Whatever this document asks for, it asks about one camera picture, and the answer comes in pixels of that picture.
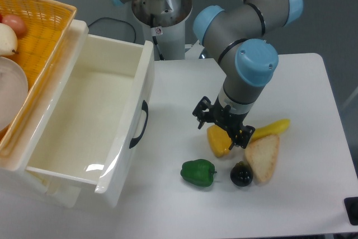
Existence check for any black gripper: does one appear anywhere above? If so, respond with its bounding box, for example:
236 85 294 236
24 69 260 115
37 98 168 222
192 96 255 149

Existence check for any yellow bell pepper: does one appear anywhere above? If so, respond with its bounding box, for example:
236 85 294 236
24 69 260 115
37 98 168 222
207 125 232 158

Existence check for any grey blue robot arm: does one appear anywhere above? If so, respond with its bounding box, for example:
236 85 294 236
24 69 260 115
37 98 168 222
112 0 303 148

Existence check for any green bell pepper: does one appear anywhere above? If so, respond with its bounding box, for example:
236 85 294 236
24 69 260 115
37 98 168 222
180 159 216 187

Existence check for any bread slice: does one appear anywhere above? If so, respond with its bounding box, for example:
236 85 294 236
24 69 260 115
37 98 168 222
244 135 280 183

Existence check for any yellow banana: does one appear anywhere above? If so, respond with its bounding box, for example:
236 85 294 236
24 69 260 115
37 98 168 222
251 119 291 141

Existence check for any dark purple eggplant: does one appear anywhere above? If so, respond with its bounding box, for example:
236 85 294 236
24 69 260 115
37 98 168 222
230 161 253 187

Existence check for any white plastic drawer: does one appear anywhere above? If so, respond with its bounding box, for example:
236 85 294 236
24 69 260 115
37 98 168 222
27 35 154 200

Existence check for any black object at edge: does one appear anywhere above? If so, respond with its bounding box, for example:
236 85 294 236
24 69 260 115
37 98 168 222
344 197 358 226

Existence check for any yellow woven basket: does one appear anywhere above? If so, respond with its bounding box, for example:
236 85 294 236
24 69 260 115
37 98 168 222
1 0 77 157

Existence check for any beige round plate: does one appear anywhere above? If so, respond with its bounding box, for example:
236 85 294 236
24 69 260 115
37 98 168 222
1 57 28 131

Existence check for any white pear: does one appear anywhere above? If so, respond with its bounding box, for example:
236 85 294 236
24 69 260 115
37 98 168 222
0 23 18 56

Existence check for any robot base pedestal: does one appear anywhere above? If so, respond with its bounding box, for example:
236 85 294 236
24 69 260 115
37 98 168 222
131 0 192 60

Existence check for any black cable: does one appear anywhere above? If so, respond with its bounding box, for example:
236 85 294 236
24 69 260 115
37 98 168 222
88 17 137 43

